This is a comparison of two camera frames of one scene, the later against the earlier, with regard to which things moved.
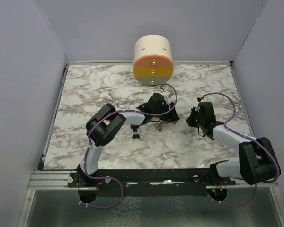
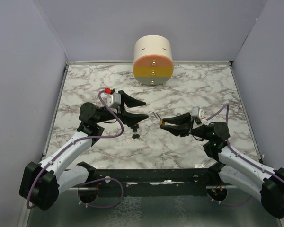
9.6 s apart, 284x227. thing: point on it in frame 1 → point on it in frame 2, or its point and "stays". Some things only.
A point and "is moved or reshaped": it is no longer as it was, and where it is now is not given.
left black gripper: [171, 117] → [131, 119]
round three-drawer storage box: [154, 62] stays
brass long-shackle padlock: [158, 126] is moved or reshaped
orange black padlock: [134, 127] stays
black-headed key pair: [136, 136] stays
